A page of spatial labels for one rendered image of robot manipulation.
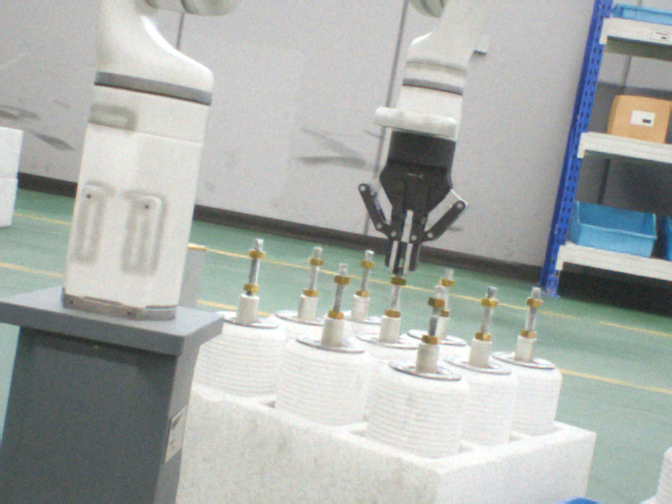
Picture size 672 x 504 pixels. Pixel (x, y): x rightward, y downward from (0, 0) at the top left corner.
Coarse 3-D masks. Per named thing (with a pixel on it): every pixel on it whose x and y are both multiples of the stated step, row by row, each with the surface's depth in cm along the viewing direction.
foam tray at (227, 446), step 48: (192, 384) 129; (192, 432) 127; (240, 432) 123; (288, 432) 120; (336, 432) 118; (576, 432) 140; (192, 480) 127; (240, 480) 123; (288, 480) 120; (336, 480) 116; (384, 480) 113; (432, 480) 111; (480, 480) 118; (528, 480) 128; (576, 480) 140
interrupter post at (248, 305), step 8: (240, 296) 132; (248, 296) 132; (256, 296) 133; (240, 304) 132; (248, 304) 132; (256, 304) 132; (240, 312) 132; (248, 312) 132; (256, 312) 133; (240, 320) 132; (248, 320) 132
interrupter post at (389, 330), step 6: (384, 318) 135; (390, 318) 135; (396, 318) 135; (384, 324) 135; (390, 324) 135; (396, 324) 135; (384, 330) 135; (390, 330) 135; (396, 330) 135; (384, 336) 135; (390, 336) 135; (396, 336) 136; (384, 342) 135; (390, 342) 135; (396, 342) 136
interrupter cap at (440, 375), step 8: (400, 360) 123; (392, 368) 118; (400, 368) 117; (408, 368) 121; (440, 368) 122; (424, 376) 116; (432, 376) 116; (440, 376) 117; (448, 376) 118; (456, 376) 119
